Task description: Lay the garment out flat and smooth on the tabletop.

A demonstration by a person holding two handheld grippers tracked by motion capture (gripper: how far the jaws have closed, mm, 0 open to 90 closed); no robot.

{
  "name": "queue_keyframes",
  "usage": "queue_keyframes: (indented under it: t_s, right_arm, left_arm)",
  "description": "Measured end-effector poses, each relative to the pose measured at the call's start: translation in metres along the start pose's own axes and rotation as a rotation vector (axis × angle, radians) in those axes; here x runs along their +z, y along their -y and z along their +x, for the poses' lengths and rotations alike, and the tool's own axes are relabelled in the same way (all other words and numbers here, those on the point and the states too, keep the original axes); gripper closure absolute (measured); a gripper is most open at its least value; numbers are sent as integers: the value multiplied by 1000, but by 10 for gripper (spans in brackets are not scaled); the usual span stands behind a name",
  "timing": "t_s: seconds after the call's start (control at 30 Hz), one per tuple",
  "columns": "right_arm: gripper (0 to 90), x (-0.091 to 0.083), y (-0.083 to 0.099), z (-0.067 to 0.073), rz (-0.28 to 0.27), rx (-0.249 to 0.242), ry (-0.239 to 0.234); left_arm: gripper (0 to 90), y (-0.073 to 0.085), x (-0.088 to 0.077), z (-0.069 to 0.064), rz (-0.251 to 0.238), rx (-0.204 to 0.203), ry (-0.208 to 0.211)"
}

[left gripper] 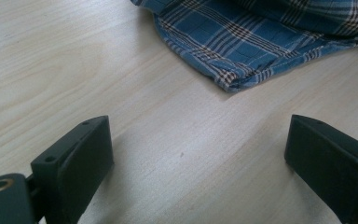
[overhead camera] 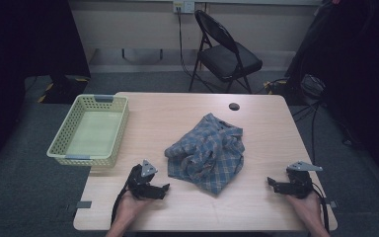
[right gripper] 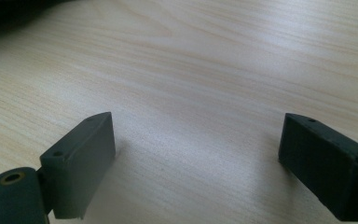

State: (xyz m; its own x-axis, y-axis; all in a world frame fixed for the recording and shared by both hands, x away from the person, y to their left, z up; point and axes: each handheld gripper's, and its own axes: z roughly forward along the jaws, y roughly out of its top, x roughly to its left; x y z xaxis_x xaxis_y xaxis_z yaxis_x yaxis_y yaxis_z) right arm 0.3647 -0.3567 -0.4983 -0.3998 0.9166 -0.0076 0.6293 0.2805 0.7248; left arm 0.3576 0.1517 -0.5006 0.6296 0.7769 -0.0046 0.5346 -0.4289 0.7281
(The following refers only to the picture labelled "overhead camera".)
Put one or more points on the white wall outlet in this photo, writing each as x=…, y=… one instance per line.
x=184, y=6

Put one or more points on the blue plaid shirt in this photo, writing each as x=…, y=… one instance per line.
x=207, y=154

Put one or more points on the dark round table grommet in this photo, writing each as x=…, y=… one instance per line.
x=234, y=106

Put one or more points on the pale green plastic basket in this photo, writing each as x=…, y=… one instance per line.
x=93, y=135

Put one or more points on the black base with yellow tape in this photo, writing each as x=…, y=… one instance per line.
x=65, y=92

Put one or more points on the person's left hand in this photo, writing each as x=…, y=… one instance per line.
x=130, y=207

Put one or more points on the person's right hand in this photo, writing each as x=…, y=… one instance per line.
x=309, y=207

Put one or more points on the black folding chair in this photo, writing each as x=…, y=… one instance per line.
x=230, y=61

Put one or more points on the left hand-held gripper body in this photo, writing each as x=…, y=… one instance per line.
x=138, y=184

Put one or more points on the grey table edge clip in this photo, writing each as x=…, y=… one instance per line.
x=84, y=204
x=333, y=204

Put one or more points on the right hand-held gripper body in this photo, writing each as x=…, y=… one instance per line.
x=301, y=184

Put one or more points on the black curtain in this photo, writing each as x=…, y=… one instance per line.
x=13, y=49
x=358, y=65

